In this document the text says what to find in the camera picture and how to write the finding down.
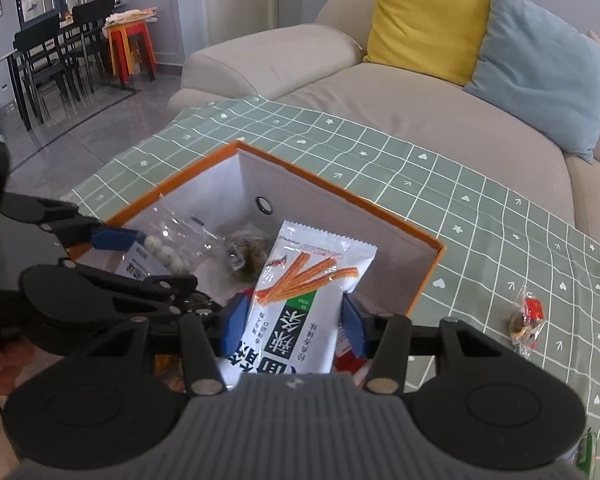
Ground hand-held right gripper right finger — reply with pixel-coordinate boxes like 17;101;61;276
341;294;511;395

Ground orange label snack packet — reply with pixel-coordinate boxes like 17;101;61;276
152;355;188;396

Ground black dining chair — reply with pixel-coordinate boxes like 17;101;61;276
12;14;81;126
67;0;123;98

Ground small clear candy packet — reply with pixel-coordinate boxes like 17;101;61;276
509;285;546;348

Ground light blue pillow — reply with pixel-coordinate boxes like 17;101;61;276
464;0;600;163

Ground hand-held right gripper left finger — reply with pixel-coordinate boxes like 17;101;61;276
87;294;248;395

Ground red plastic stool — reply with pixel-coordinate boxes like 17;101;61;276
107;21;156;86

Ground yellow pillow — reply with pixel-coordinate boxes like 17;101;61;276
364;0;495;87

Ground clear packet of white balls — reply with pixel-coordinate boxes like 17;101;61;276
115;205;221;281

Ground orange cardboard box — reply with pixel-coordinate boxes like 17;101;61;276
62;141;446;396

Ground beige sofa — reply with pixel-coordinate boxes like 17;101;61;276
167;0;600;261

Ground white cloth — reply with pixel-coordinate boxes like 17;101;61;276
104;6;158;28

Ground white snack packet orange sticks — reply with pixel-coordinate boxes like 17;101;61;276
219;220;378;391

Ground red snack packet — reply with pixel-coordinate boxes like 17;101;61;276
335;350;376;388

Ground dark green snack packet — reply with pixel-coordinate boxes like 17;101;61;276
222;227;276;281

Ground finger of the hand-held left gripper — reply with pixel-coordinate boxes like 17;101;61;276
0;192;146;253
60;259;199;322

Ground black dining table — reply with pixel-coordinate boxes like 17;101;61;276
0;7;131;131

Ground green checked tablecloth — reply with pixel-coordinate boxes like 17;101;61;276
62;96;600;480

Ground green striped packet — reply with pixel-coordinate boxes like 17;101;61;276
575;427;598;478

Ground person's left hand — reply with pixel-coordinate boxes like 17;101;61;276
0;332;37;398

